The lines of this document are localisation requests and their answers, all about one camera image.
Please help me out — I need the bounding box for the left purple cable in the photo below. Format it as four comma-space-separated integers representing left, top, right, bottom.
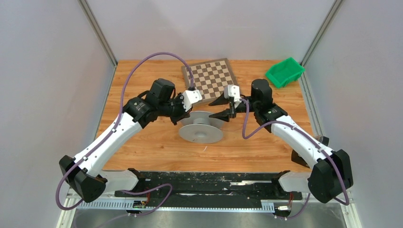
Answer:
55, 52, 195, 211

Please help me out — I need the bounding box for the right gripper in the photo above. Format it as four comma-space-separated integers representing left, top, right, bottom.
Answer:
209, 92, 259, 121

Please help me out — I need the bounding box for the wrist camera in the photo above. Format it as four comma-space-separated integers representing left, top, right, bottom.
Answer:
223, 85, 241, 106
182, 90, 202, 112

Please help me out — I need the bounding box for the purple cable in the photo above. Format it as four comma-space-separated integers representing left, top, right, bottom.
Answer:
55, 52, 195, 211
239, 98, 350, 206

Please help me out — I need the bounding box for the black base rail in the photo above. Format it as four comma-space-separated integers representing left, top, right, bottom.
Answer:
70, 171, 316, 213

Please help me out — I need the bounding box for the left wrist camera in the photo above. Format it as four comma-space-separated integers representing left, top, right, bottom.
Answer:
182, 90, 202, 112

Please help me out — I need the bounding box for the wooden chessboard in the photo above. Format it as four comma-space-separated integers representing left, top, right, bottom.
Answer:
189, 58, 239, 105

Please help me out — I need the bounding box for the grey cable spool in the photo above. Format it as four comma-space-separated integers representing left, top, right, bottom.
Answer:
179, 111, 224, 144

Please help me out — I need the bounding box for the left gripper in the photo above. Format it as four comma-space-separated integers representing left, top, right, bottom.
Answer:
158, 93, 193, 126

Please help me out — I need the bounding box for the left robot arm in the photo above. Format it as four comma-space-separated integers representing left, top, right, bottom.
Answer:
59, 78, 202, 202

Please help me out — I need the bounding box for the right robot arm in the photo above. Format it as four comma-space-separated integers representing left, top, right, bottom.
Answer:
210, 79, 354, 206

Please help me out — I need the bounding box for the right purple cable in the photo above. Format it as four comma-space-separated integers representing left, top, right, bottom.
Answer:
239, 98, 350, 206

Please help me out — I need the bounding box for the brown black corner device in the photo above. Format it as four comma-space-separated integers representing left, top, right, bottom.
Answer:
291, 136, 330, 168

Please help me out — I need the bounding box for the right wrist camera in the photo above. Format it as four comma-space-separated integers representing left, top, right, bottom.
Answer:
223, 85, 241, 106

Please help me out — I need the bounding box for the green plastic bin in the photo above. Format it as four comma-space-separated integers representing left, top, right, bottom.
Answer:
265, 57, 305, 88

